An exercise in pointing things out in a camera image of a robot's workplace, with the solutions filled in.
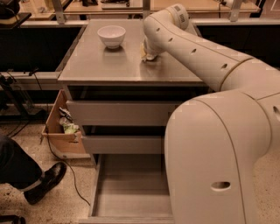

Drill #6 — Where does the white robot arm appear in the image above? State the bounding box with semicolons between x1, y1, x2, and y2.
143;3;280;224

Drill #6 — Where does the grey drawer cabinet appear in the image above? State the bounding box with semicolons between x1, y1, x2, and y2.
57;18;210;165

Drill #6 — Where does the grey top drawer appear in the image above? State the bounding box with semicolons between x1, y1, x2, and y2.
66;101;179;126

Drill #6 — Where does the grey middle drawer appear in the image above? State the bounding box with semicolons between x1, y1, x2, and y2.
81;136;164;154

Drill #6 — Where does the grey open bottom drawer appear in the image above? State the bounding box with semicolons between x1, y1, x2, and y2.
79;154;174;224

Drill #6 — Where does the white ceramic bowl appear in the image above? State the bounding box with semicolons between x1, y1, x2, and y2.
97;25;126;49

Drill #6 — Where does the long metal workbench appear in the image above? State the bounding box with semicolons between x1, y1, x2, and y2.
0;18;280;91

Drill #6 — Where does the crumpled trash in box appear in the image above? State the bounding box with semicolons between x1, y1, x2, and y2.
59;107;79;134

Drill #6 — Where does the brown cardboard box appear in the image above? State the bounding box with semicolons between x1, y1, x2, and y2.
42;90;89;158

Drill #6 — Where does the wooden background table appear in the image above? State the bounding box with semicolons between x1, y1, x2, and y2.
19;0;260;21

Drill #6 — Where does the black leather shoe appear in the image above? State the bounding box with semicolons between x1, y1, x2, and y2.
24;162;67;205

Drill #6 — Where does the dark trouser leg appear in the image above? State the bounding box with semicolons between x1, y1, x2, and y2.
0;135;45;192

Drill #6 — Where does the black floor cable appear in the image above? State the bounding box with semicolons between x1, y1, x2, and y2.
31;73;91;207

